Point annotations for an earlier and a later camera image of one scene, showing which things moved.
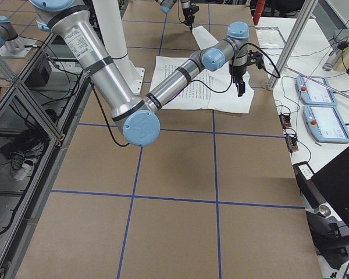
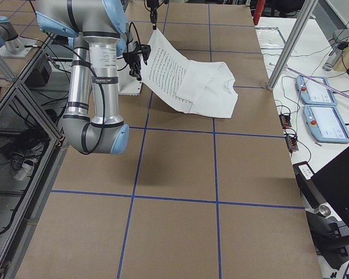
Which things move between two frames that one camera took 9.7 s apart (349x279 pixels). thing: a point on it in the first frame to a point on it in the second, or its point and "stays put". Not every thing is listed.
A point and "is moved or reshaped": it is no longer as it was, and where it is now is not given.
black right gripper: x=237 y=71 to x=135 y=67
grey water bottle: x=334 y=56 stays put
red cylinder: x=258 y=11 stays put
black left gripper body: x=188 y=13 to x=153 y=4
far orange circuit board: x=285 y=120 stays put
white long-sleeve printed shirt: x=206 y=89 is moved or reshaped
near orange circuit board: x=292 y=143 stays put
